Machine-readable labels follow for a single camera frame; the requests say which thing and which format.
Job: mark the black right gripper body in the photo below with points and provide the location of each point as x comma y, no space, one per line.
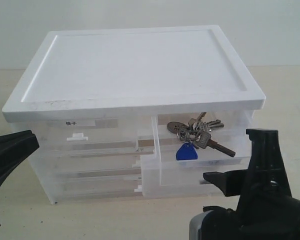
266,215

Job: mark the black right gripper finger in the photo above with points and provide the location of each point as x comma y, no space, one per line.
266,170
231,183

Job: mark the key bunch with blue tag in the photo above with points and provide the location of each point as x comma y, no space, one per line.
197,135

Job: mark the bottom wide clear drawer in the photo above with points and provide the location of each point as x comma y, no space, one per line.
97,187

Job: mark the wide clear drawer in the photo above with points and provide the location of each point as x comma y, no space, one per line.
97,187
83,166

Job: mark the middle wide clear drawer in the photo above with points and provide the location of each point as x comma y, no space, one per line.
83,166

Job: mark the white plastic drawer cabinet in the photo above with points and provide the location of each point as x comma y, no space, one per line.
137,72

